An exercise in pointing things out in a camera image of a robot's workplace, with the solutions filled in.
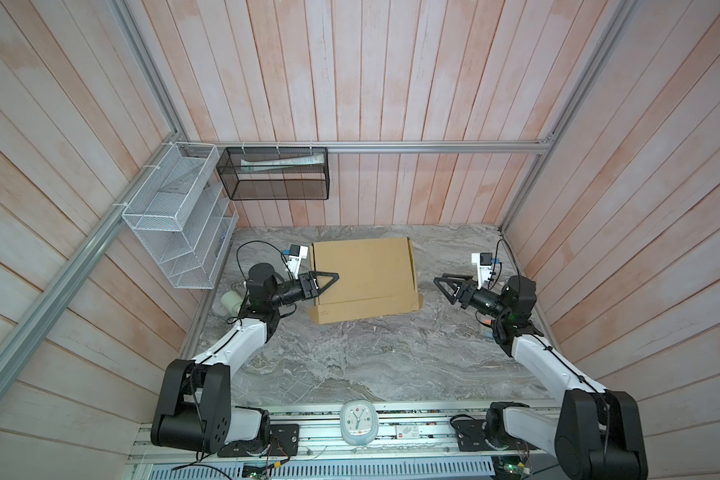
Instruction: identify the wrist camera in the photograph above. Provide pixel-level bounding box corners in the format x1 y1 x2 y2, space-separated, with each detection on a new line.
283 244 309 278
471 252 501 289

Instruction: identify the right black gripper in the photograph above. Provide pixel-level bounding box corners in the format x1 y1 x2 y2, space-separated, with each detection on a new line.
434 274 507 323

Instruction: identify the white wire mesh shelf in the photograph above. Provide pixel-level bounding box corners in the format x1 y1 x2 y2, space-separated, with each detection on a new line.
122 142 238 290

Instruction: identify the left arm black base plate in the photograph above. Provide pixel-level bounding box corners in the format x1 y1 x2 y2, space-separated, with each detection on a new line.
217 423 300 458

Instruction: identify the pale blue alarm clock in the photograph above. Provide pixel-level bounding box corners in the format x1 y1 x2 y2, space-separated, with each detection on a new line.
339 400 379 446

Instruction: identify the white paper in basket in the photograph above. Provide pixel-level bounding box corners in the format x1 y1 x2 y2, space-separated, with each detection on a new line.
239 153 326 174

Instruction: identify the brown cardboard box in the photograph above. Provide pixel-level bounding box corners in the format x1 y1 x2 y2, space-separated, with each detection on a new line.
308 237 423 325

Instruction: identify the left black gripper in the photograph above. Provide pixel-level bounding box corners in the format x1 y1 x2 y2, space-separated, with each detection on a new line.
269 271 338 308

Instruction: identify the black mesh wall basket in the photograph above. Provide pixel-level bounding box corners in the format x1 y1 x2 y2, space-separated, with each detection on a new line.
216 146 331 201

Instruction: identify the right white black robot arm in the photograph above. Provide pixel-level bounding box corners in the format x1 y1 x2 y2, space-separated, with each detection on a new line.
433 274 648 479

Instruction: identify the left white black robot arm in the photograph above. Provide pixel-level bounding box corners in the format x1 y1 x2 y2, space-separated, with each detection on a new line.
150 263 339 455

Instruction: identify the small white label card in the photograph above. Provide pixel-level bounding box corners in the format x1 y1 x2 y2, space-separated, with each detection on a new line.
395 425 420 440

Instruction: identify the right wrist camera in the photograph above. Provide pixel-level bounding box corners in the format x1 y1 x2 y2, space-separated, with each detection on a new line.
471 252 501 289

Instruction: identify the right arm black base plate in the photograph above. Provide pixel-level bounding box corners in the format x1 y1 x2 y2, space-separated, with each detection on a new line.
449 414 535 452

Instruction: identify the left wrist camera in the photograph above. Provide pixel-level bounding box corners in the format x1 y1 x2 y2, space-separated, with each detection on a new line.
283 244 309 278

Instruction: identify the aluminium front rail frame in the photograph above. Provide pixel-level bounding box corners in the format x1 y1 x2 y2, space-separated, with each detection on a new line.
123 400 565 479

